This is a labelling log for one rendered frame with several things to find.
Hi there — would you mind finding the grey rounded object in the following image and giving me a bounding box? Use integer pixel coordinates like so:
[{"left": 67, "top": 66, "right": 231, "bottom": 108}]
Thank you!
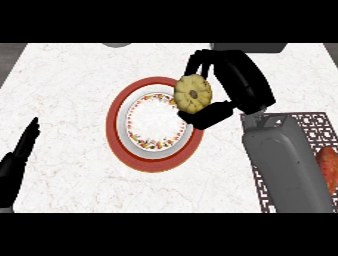
[{"left": 102, "top": 42, "right": 133, "bottom": 48}]

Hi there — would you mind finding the dark lattice patterned placemat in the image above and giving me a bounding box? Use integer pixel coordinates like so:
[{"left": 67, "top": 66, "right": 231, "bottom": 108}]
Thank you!
[{"left": 248, "top": 112, "right": 338, "bottom": 214}]

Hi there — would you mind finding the dark grey appliance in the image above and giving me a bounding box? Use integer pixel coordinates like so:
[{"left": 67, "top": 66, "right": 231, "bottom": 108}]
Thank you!
[{"left": 210, "top": 42, "right": 290, "bottom": 54}]

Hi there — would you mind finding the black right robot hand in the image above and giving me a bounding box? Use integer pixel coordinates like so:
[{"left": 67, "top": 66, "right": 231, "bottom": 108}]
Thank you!
[{"left": 178, "top": 49, "right": 278, "bottom": 131}]

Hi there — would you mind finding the orange red sweet potato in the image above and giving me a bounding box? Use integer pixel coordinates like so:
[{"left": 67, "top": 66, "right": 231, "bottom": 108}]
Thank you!
[{"left": 316, "top": 146, "right": 338, "bottom": 196}]

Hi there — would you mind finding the red rimmed floral plate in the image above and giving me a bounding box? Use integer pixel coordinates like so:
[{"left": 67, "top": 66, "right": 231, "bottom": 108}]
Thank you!
[{"left": 105, "top": 76, "right": 206, "bottom": 173}]

